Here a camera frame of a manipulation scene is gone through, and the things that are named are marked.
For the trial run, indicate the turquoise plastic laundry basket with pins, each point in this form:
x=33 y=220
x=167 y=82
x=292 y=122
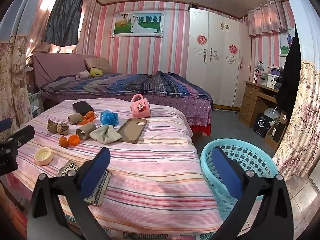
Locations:
x=249 y=156

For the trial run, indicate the orange peel cup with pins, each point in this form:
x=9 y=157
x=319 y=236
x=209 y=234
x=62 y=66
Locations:
x=73 y=140

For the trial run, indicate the framed wedding picture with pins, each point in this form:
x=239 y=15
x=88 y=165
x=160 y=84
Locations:
x=149 y=23

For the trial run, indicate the brown paper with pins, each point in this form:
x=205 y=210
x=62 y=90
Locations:
x=61 y=128

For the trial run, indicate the brown pillow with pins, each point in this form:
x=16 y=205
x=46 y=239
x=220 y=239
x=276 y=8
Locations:
x=98 y=63

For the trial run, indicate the pink plush toy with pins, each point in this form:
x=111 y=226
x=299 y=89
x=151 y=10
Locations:
x=82 y=75

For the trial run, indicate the blue plastic bag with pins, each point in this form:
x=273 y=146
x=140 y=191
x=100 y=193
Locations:
x=108 y=117

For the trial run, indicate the purple bed with plaid blanket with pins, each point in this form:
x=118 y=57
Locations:
x=55 y=76

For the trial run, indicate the black shopping bag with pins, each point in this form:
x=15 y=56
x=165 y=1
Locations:
x=262 y=125

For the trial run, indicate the yellow plush toy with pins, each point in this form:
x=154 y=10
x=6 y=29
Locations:
x=95 y=72

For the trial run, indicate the floral curtain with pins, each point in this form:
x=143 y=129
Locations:
x=298 y=152
x=15 y=103

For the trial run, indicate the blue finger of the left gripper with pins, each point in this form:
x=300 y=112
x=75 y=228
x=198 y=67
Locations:
x=21 y=137
x=5 y=124

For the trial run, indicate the pink cartoon mug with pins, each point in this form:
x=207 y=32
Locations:
x=140 y=107

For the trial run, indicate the floral curtain right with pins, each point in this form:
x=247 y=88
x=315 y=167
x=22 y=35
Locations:
x=298 y=152

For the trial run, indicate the tan phone case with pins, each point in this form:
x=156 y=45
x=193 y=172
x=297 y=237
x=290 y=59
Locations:
x=131 y=130

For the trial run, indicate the white wardrobe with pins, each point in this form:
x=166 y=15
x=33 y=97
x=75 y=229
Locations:
x=219 y=56

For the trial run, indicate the desk lamp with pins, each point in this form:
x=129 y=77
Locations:
x=258 y=68

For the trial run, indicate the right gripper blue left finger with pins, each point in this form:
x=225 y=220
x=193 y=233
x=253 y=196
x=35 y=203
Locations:
x=91 y=172

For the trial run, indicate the floral curtain left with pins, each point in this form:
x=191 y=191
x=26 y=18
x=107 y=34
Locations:
x=15 y=103

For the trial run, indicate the orange peel piece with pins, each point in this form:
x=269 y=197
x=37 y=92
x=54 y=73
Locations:
x=63 y=142

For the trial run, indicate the black smartphone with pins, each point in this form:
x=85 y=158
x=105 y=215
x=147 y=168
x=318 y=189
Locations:
x=82 y=107

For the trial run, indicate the wooden desk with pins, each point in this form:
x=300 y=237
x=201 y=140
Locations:
x=261 y=99

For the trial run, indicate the pink valance curtain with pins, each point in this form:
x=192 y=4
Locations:
x=268 y=18

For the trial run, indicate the black white patterned wrapper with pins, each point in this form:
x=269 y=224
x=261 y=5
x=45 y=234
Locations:
x=97 y=196

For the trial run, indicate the orange snack wrapper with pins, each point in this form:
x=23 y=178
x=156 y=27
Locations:
x=86 y=120

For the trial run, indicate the pink striped bedsheet bed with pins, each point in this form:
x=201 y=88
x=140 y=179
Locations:
x=156 y=185

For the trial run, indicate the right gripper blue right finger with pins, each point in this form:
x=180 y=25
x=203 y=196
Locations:
x=229 y=171

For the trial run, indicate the cardboard tube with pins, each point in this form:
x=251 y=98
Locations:
x=75 y=118
x=84 y=130

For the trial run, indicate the dark window curtain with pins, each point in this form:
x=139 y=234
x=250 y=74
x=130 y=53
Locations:
x=63 y=23

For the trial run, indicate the small orange fruit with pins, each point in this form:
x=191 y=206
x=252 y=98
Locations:
x=90 y=114

